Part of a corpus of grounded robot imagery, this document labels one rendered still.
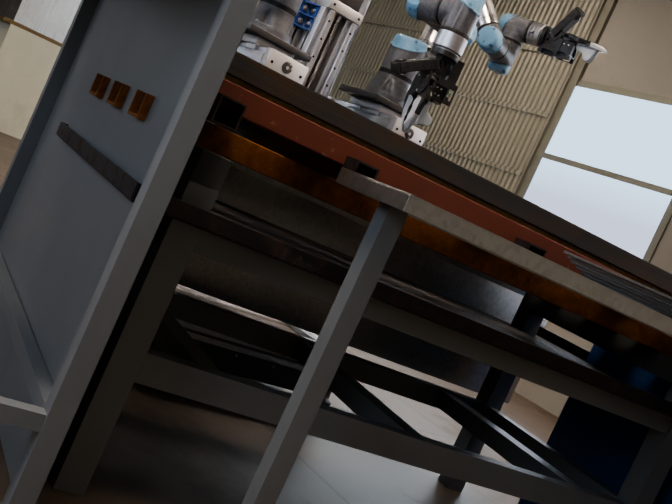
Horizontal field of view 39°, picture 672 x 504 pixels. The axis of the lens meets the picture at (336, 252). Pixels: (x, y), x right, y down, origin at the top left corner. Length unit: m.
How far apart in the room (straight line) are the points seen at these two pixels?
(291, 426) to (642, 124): 4.96
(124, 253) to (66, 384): 0.23
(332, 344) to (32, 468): 0.53
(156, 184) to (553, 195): 5.25
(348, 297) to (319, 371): 0.14
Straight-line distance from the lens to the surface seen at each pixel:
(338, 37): 3.07
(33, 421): 1.57
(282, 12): 2.83
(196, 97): 1.48
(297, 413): 1.65
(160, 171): 1.48
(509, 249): 1.62
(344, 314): 1.62
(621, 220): 6.18
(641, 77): 6.58
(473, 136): 7.26
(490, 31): 3.02
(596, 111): 6.64
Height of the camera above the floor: 0.70
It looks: 3 degrees down
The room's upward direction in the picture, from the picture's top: 25 degrees clockwise
